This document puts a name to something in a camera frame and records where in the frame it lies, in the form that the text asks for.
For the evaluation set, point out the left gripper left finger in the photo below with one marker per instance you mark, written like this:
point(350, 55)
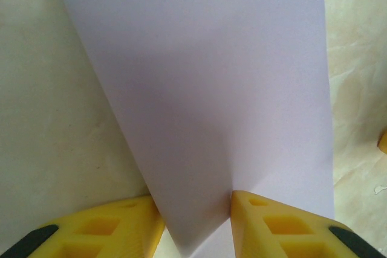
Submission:
point(90, 234)

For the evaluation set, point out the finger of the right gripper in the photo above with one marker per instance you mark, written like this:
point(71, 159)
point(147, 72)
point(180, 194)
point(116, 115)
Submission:
point(383, 143)

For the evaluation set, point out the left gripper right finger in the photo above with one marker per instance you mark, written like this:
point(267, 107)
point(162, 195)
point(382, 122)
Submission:
point(287, 234)

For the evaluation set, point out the purple paper sheet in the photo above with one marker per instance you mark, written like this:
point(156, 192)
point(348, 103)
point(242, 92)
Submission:
point(196, 89)

